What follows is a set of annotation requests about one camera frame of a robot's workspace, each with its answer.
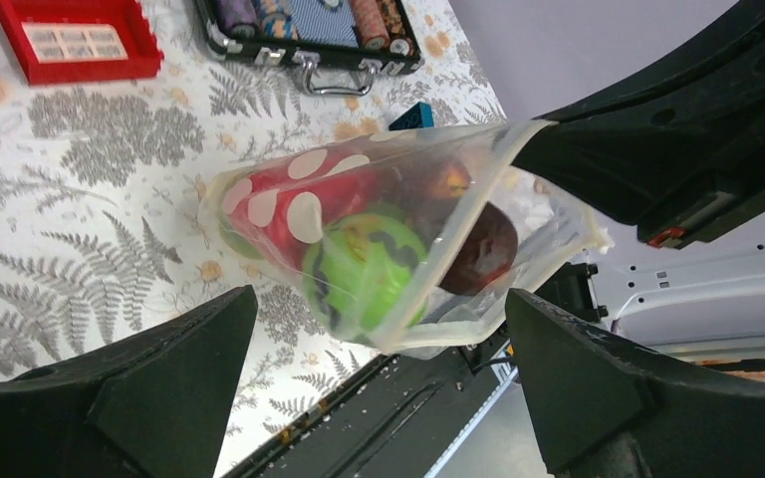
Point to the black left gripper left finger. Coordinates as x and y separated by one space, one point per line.
155 404

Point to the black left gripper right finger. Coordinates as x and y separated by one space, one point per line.
604 406

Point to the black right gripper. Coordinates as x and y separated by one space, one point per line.
677 149

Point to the clear zip top bag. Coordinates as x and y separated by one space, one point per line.
437 181

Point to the dark purple plum toy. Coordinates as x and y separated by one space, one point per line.
487 253

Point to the green watermelon toy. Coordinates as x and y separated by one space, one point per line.
358 271

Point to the blue lego brick near case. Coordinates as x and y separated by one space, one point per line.
418 116

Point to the black poker chip case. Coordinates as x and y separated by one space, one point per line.
338 48

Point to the red lego brick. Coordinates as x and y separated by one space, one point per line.
76 42

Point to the blue playing card deck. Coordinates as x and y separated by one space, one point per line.
325 22

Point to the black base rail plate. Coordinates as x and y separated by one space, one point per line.
394 418

